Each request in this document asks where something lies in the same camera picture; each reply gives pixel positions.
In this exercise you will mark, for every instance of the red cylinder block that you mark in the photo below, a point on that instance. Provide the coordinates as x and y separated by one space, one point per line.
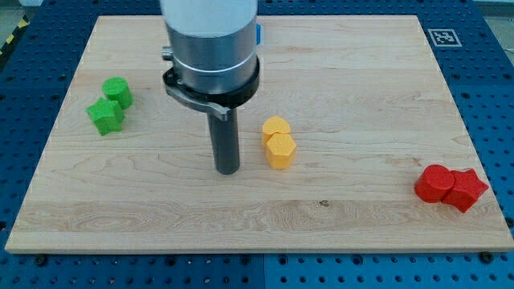
434 183

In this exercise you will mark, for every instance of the yellow hexagon block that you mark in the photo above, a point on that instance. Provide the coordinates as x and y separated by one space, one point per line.
280 151

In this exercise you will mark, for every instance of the green star block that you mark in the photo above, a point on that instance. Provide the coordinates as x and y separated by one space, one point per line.
106 115

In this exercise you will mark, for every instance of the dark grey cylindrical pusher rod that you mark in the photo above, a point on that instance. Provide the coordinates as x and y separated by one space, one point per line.
224 137

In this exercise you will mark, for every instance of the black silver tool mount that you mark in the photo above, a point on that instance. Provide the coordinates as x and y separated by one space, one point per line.
217 105

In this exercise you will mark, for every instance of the yellow heart block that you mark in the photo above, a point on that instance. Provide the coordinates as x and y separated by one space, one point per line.
274 125

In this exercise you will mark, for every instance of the light wooden board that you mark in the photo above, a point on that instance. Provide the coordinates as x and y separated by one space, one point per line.
368 108

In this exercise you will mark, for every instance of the red star block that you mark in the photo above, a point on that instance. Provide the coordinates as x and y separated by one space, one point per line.
466 190

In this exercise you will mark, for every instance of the green cylinder block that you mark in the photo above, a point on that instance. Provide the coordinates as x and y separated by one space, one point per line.
117 88

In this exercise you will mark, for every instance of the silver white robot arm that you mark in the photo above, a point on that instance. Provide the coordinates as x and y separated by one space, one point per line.
215 67

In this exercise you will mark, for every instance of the white fiducial marker tag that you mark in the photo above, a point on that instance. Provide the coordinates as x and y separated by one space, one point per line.
442 37

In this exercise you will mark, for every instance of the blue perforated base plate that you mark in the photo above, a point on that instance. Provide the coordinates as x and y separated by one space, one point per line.
34 83

